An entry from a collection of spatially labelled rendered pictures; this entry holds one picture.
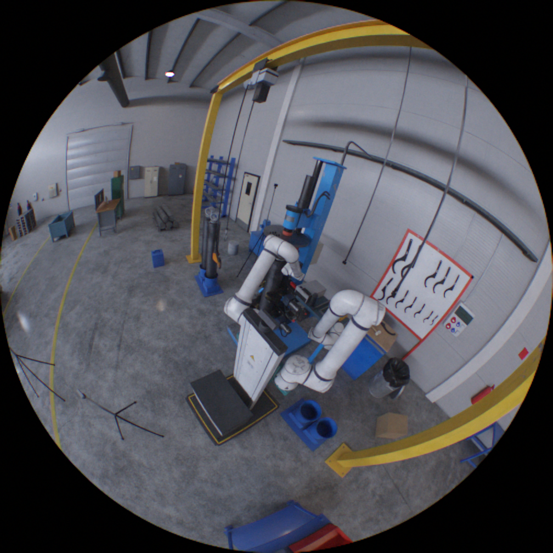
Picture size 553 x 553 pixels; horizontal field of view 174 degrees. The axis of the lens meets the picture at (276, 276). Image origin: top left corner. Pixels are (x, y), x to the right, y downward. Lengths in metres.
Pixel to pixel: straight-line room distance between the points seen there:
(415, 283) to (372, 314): 2.70
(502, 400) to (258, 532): 2.40
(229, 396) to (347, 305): 1.34
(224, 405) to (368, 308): 1.43
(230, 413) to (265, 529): 1.60
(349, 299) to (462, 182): 3.15
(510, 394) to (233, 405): 2.09
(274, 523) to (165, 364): 2.55
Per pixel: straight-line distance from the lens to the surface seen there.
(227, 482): 2.61
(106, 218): 7.10
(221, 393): 1.81
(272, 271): 2.37
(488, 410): 1.55
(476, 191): 3.65
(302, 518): 2.67
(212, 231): 3.14
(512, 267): 3.80
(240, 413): 1.77
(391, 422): 3.25
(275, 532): 2.66
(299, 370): 1.19
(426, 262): 3.48
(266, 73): 2.59
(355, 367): 3.26
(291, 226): 2.11
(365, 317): 0.92
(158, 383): 2.85
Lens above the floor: 2.57
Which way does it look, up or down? 33 degrees down
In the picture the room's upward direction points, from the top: 17 degrees clockwise
